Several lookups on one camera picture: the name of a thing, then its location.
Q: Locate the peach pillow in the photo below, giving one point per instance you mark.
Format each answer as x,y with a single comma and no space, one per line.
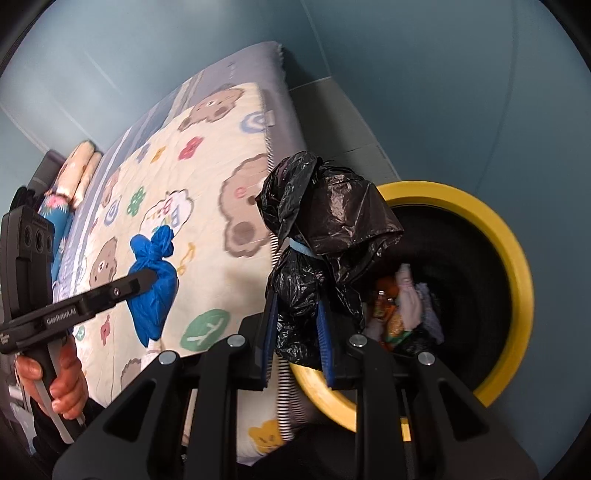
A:
90,177
76,164

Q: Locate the blue floral pillow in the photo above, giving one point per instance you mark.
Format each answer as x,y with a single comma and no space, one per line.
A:
57,221

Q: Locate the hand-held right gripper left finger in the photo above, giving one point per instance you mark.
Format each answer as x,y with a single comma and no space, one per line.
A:
270,341

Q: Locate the blue plastic bag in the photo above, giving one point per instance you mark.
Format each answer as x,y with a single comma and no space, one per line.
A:
154,304

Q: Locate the bear printed blanket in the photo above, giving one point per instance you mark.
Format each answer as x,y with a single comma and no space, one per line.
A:
207,152

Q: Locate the grey bed frame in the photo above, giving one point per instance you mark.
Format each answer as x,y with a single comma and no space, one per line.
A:
332,120

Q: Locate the yellow-rimmed black bin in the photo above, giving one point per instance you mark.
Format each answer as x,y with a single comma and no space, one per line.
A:
461,198

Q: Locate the grey headboard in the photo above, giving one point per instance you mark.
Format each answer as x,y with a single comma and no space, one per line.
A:
48,168

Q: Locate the person's left hand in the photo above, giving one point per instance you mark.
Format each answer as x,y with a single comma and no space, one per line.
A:
69,383

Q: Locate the black cloth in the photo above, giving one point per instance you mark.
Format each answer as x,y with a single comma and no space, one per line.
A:
21,196

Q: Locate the large black plastic bag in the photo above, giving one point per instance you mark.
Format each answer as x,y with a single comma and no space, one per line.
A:
341,221

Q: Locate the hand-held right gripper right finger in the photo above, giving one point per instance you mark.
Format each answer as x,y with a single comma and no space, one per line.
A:
327,350

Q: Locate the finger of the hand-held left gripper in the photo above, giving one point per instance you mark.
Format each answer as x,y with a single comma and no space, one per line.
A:
122,290

